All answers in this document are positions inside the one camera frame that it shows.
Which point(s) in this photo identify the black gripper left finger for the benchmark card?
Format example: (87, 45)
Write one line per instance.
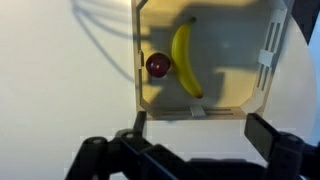
(126, 156)

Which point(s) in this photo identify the light wooden crate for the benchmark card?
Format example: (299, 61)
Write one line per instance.
(230, 50)

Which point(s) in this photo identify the yellow banana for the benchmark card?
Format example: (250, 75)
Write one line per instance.
(181, 56)

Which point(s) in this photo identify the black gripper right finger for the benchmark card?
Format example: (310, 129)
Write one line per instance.
(283, 156)

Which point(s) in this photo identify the dark purple plum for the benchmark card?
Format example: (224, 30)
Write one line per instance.
(158, 65)

